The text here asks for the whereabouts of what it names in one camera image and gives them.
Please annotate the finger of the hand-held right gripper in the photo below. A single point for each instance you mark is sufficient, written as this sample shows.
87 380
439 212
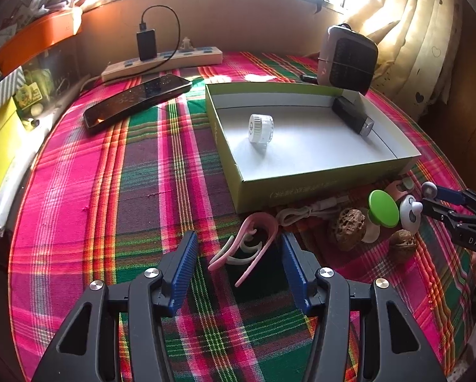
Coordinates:
437 209
449 194

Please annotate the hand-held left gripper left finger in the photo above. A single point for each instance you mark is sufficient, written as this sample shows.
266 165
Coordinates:
184 274

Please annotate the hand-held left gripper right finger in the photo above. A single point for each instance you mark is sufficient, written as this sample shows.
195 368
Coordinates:
295 274

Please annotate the white panda toy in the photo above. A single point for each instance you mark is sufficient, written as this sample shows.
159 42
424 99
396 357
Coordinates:
411 215

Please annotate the pink ear hook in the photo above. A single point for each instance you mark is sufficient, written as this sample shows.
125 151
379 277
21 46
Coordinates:
270 230

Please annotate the smooth brown walnut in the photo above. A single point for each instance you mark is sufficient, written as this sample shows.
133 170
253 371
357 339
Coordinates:
402 246

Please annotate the green white mushroom toy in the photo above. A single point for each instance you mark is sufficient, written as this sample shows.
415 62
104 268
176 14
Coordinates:
383 209

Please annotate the white ear hook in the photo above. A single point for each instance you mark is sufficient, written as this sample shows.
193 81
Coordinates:
238 260

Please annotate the pitted brown walnut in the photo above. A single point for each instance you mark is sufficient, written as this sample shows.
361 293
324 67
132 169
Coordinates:
347 229

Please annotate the green cardboard box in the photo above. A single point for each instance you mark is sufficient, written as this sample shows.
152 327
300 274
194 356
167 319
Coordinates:
301 151

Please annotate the pink green plaid cloth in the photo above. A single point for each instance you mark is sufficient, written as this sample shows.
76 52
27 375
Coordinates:
142 191

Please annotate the white round cap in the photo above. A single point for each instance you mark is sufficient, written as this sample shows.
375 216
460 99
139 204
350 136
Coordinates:
260 127

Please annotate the cream heart print curtain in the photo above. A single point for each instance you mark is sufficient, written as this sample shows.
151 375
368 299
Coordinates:
417 39

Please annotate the grey portable heater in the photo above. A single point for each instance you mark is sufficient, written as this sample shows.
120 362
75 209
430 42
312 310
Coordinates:
347 61

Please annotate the small black plug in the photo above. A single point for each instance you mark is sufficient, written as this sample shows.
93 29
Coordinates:
307 78

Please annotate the long black remote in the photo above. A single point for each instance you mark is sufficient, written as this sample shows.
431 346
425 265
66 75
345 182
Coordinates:
134 97

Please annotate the white shelf board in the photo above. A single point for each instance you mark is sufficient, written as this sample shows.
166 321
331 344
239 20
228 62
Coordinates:
11 207

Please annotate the beige power strip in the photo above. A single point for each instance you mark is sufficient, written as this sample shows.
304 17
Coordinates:
182 61

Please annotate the black window latch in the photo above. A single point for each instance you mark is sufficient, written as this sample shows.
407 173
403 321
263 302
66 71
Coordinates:
323 2

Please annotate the white plug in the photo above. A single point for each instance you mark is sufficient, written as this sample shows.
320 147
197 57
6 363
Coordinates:
187 43

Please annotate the black charger adapter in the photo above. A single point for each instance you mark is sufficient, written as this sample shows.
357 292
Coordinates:
147 45

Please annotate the yellow green packet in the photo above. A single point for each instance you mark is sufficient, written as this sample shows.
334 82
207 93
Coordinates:
33 91

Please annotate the white striped box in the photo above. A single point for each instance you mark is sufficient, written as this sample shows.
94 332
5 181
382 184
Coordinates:
1 95

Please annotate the orange tray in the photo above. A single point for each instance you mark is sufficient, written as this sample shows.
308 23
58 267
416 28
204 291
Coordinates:
35 36

